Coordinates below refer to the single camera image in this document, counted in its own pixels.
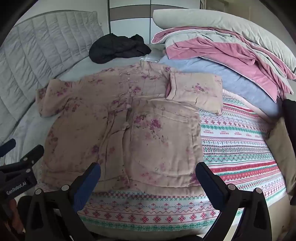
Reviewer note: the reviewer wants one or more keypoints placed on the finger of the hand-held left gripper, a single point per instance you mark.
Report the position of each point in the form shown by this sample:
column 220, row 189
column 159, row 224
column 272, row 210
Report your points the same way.
column 7, row 147
column 34, row 151

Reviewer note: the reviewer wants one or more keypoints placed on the white grey wardrobe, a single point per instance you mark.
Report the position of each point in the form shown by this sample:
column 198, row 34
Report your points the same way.
column 148, row 16

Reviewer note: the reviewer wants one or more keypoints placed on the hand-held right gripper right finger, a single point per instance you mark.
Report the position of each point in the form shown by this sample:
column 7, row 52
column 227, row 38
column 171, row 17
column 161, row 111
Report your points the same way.
column 209, row 185

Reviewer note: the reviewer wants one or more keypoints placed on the light blue blanket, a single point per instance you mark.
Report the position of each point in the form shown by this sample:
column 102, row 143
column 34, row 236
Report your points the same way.
column 231, row 78

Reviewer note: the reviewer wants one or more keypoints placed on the grey quilted headboard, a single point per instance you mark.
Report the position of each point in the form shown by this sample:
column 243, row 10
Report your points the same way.
column 39, row 51

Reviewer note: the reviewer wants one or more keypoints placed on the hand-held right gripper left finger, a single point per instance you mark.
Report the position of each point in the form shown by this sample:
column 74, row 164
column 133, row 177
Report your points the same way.
column 89, row 182

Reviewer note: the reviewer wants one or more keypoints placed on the grey pillow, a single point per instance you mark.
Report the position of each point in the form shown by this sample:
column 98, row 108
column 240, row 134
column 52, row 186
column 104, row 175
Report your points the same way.
column 231, row 30

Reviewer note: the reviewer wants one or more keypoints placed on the patterned striped blanket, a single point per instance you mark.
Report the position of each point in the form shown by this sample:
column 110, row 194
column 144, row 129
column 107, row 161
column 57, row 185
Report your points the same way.
column 238, row 148

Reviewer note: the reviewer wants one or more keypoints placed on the black garment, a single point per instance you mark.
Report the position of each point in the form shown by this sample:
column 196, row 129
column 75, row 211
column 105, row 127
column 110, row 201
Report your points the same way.
column 115, row 48

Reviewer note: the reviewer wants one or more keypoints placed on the floral beige padded jacket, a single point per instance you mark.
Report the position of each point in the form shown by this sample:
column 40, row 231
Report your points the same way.
column 148, row 129

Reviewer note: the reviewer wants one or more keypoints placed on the pink grey blanket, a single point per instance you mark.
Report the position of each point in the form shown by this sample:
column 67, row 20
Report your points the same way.
column 222, row 49

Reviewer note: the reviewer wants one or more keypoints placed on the beige cushion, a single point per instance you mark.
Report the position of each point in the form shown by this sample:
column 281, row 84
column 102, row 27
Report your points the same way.
column 281, row 148

